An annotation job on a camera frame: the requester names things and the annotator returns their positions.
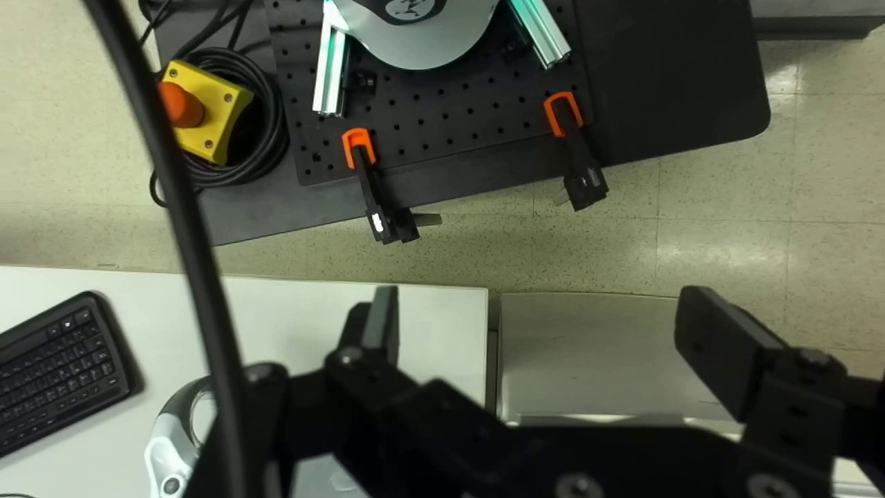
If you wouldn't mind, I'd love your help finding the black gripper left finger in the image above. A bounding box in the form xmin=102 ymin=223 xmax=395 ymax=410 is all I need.
xmin=334 ymin=281 xmax=403 ymax=374

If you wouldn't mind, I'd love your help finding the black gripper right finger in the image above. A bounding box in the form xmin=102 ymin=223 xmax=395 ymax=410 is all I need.
xmin=673 ymin=281 xmax=850 ymax=455

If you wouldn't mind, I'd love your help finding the yellow emergency stop button box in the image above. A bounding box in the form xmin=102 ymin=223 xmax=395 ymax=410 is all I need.
xmin=151 ymin=58 xmax=258 ymax=168

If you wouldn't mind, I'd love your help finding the white mini fridge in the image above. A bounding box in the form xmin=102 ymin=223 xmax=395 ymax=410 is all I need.
xmin=494 ymin=289 xmax=747 ymax=443

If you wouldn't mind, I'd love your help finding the orange black bar clamp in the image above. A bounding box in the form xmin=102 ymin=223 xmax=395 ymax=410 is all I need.
xmin=539 ymin=88 xmax=612 ymax=213
xmin=341 ymin=123 xmax=444 ymax=248

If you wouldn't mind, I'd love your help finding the black perforated breadboard plate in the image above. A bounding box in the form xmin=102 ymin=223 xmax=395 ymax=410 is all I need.
xmin=263 ymin=0 xmax=601 ymax=188

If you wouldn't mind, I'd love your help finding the white water filter pitcher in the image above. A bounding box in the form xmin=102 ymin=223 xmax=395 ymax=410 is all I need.
xmin=140 ymin=374 xmax=225 ymax=498

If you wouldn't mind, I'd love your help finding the silver aluminium extrusion bar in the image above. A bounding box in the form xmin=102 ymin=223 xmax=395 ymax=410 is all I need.
xmin=309 ymin=0 xmax=353 ymax=119
xmin=507 ymin=0 xmax=574 ymax=72

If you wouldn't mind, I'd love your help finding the black cart table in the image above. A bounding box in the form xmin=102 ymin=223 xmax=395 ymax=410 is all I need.
xmin=146 ymin=0 xmax=774 ymax=248

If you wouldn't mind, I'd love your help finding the black computer keyboard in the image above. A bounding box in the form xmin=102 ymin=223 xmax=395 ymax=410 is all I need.
xmin=0 ymin=289 xmax=146 ymax=458

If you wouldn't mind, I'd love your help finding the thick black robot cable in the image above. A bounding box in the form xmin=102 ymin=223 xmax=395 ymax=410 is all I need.
xmin=81 ymin=0 xmax=258 ymax=498

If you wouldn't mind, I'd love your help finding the coiled thin black cable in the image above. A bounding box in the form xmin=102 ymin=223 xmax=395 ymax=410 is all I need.
xmin=146 ymin=46 xmax=294 ymax=209

